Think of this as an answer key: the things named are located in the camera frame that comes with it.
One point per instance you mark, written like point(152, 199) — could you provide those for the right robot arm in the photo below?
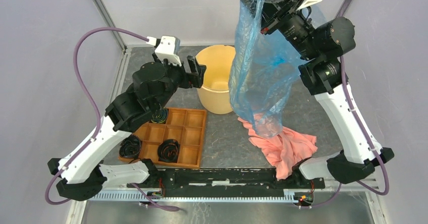
point(322, 74)

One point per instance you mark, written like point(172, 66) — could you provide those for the aluminium frame rail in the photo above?
point(365, 184)

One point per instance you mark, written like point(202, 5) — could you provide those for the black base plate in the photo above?
point(223, 182)

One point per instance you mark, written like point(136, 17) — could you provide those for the dark coiled roll with yellow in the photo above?
point(160, 117)

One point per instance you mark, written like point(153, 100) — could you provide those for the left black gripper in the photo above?
point(194, 79)

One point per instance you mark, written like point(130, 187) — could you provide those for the black coiled roll bottom centre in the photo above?
point(169, 151)

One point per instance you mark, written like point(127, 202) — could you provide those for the black coiled roll bottom left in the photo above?
point(130, 147)

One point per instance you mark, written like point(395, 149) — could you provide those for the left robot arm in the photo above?
point(81, 174)

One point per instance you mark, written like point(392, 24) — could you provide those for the blue plastic trash bag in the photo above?
point(262, 72)

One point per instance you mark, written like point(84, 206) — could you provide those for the black coiled roll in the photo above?
point(169, 151)
point(130, 147)

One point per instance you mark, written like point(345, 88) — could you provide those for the pink cloth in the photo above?
point(284, 150)

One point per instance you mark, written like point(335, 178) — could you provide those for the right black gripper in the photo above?
point(278, 10)

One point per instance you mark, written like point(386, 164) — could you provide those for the wooden compartment tray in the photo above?
point(183, 124)

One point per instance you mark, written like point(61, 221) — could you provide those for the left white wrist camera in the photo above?
point(166, 48)

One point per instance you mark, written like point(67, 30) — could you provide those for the yellow plastic trash bin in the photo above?
point(214, 93)

